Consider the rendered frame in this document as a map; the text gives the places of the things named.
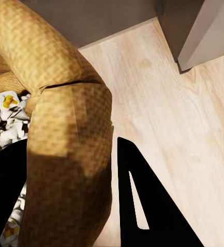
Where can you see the fridge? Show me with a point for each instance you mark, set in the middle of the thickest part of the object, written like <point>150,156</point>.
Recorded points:
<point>194,31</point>

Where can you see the popcorn bag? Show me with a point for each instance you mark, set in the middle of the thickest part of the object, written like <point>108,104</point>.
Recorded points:
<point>69,143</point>

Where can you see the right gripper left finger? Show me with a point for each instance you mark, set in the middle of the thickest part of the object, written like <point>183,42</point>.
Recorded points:
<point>13,176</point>

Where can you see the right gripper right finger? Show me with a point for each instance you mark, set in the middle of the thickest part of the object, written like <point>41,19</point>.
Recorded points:
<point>167,225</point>

